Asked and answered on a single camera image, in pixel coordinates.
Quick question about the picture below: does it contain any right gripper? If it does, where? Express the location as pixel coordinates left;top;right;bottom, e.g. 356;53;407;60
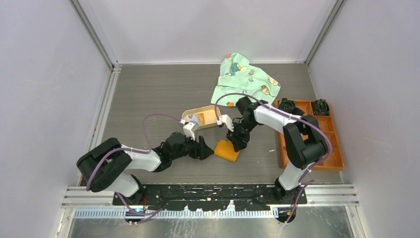
226;119;258;153

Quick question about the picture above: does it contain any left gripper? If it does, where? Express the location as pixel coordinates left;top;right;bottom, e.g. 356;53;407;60
170;131;213;160

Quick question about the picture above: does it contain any orange leather card holder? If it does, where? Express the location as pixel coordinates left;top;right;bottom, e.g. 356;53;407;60
214;140;239;162

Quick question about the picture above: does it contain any credit card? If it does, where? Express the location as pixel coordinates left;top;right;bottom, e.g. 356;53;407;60
186;113;203;125

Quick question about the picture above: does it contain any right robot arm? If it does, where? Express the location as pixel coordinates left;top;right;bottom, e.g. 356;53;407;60
217;95;332;204

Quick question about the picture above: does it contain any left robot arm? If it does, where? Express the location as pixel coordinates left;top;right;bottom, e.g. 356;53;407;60
76;132;214;205

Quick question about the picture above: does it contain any beige oval tray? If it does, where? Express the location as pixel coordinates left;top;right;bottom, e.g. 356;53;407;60
181;105;221;130

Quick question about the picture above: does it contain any green cartoon cloth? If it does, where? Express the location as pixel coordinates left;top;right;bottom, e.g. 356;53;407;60
210;53;281;107

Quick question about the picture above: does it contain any dark bundle in corner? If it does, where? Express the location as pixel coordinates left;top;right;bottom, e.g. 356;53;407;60
312;99;330;116

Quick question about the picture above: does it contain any orange compartment organizer box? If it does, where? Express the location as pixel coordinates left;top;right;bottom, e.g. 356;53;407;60
273;98;346;172

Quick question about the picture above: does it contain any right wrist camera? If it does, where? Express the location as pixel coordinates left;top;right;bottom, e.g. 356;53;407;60
216;115;234;132

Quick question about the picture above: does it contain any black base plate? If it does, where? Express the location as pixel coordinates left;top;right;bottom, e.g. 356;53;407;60
125;184;307;211

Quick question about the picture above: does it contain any dark coiled strap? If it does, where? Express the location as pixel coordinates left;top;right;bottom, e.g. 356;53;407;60
278;98;306;116

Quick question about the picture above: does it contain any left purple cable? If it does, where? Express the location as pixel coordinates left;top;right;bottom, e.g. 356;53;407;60
85;113;186;225

